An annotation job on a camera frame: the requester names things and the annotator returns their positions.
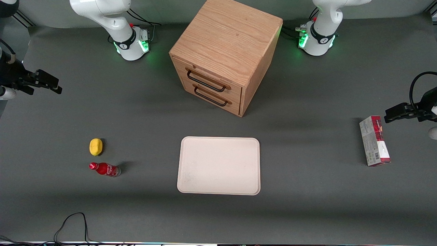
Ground wooden drawer front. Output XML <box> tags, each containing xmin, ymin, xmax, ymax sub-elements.
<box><xmin>173</xmin><ymin>58</ymin><xmax>243</xmax><ymax>100</ymax></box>
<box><xmin>181</xmin><ymin>79</ymin><xmax>241</xmax><ymax>115</ymax></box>

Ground black right arm base cables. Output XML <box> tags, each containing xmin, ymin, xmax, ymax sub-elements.
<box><xmin>127</xmin><ymin>8</ymin><xmax>162</xmax><ymax>44</ymax></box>

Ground wooden drawer cabinet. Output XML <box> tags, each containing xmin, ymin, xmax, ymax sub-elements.
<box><xmin>169</xmin><ymin>0</ymin><xmax>283</xmax><ymax>118</ymax></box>

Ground yellow lemon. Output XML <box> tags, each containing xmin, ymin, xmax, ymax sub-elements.
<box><xmin>89</xmin><ymin>138</ymin><xmax>103</xmax><ymax>156</ymax></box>

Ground black left wrist cable loop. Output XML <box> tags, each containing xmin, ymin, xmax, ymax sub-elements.
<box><xmin>409</xmin><ymin>71</ymin><xmax>437</xmax><ymax>110</ymax></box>

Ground red plaid carton box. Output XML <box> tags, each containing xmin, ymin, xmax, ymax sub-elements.
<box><xmin>359</xmin><ymin>115</ymin><xmax>391</xmax><ymax>167</ymax></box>

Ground black left arm base cables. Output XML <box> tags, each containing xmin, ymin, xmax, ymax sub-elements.
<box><xmin>281</xmin><ymin>7</ymin><xmax>320</xmax><ymax>40</ymax></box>

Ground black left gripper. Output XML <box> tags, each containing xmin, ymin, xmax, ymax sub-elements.
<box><xmin>384</xmin><ymin>87</ymin><xmax>437</xmax><ymax>124</ymax></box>

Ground black metal drawer handle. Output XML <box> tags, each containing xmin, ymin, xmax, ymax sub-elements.
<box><xmin>193</xmin><ymin>85</ymin><xmax>233</xmax><ymax>107</ymax></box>
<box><xmin>186</xmin><ymin>68</ymin><xmax>232</xmax><ymax>93</ymax></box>

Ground black cable on table edge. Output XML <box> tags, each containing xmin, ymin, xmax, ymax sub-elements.
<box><xmin>0</xmin><ymin>212</ymin><xmax>137</xmax><ymax>246</ymax></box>

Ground red coke bottle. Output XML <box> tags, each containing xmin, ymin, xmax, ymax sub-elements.
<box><xmin>89</xmin><ymin>162</ymin><xmax>121</xmax><ymax>177</ymax></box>

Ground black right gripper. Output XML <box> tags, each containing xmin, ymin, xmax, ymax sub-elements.
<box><xmin>0</xmin><ymin>59</ymin><xmax>63</xmax><ymax>96</ymax></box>

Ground dark grey table mat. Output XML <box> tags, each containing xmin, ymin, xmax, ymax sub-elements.
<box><xmin>0</xmin><ymin>13</ymin><xmax>437</xmax><ymax>244</ymax></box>

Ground beige rectangular tray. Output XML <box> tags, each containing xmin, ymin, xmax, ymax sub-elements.
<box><xmin>177</xmin><ymin>136</ymin><xmax>261</xmax><ymax>196</ymax></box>

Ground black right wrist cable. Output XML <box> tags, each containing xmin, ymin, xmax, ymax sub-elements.
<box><xmin>0</xmin><ymin>39</ymin><xmax>16</xmax><ymax>65</ymax></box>

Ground black arm base cables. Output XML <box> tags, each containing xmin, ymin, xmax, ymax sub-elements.
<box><xmin>127</xmin><ymin>8</ymin><xmax>162</xmax><ymax>44</ymax></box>
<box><xmin>281</xmin><ymin>7</ymin><xmax>320</xmax><ymax>40</ymax></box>

